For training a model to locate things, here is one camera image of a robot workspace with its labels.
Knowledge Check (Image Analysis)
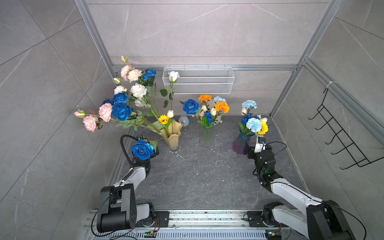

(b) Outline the purple glass vase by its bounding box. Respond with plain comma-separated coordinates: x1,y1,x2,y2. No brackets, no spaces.
232,132,255,155

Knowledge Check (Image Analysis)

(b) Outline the light blue carnation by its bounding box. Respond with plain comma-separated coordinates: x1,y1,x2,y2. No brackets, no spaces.
246,118,262,133
242,100,257,110

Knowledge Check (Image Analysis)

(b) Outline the light blue carnation lower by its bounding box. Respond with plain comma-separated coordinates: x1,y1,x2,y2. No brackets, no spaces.
246,118,262,133

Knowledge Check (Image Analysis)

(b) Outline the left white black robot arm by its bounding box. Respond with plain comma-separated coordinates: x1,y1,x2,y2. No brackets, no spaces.
92,135,160,237

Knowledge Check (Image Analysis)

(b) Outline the small white rose left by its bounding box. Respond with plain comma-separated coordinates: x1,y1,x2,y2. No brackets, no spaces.
114,85,127,95

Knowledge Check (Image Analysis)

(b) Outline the small grey round vase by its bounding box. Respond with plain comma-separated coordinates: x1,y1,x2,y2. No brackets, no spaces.
179,116,190,128

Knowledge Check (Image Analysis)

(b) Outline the cream tulip bud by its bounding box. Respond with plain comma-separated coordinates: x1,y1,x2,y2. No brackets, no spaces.
167,110,174,119

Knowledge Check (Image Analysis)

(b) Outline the yellow wavy glass vase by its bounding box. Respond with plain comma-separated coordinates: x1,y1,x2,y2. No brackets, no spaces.
160,120,183,152

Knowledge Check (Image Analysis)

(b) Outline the blue rose upper left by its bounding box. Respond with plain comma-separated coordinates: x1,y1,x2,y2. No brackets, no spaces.
112,92,129,105

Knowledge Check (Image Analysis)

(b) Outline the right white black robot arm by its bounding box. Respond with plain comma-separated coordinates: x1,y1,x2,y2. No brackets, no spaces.
244,143,355,240

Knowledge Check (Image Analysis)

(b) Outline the light blue carnation upper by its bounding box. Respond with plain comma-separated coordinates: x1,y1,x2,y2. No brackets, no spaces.
242,100,257,110

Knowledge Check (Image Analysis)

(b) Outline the pink rose lower left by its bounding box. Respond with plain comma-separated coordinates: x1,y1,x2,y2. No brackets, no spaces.
83,116,98,133

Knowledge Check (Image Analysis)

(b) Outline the pink rose bud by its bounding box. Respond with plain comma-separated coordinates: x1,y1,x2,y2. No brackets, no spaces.
74,110,86,118

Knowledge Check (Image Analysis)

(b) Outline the yellow sunflower purple vase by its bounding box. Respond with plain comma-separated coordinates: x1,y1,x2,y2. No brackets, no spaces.
258,121,269,135

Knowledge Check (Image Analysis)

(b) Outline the small yellow sunflower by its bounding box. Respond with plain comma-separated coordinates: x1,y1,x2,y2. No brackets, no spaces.
158,115,170,125

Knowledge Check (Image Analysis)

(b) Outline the pink rose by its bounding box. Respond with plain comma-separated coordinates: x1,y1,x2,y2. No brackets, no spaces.
99,103,113,123
83,116,98,133

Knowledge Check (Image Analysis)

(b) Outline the blue rose picked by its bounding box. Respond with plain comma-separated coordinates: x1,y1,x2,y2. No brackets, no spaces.
131,140,155,161
112,103,133,121

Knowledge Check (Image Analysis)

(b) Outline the clear green glass vase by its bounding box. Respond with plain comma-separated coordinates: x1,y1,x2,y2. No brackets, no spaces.
201,128,213,147

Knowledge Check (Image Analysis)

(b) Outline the blue rose top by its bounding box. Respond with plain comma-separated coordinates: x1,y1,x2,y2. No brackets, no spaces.
143,69,157,81

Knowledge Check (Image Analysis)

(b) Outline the white rose tall stem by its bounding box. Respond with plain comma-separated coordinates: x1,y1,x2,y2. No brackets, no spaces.
169,71,180,83

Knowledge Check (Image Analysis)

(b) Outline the pink rose middle left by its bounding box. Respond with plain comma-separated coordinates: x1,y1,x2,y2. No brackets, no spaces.
99,103,113,123

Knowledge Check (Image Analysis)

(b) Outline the black wire hook rack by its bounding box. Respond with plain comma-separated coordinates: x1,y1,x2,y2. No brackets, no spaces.
308,88,384,170

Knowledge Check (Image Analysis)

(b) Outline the peach rose pair top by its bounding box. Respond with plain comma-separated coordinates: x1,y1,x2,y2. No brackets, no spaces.
121,65,143,82

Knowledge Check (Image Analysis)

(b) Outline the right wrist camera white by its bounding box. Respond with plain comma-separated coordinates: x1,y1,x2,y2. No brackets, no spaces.
254,136,267,153

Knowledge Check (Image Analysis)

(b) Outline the orange carnation small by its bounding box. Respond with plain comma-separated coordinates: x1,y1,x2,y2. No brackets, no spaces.
199,95,212,102

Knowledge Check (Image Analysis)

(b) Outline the orange carnation large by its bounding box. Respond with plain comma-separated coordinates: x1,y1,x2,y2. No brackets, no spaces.
215,102,230,114

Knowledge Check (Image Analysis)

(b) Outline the light blue carnation middle vase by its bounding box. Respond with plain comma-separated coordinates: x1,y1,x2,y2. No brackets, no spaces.
214,96,227,103

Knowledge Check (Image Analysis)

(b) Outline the black corrugated cable conduit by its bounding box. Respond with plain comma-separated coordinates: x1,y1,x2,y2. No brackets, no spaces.
119,134,139,169

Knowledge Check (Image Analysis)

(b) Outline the metal base rail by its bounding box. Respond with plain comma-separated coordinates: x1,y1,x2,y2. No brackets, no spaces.
83,209,331,240

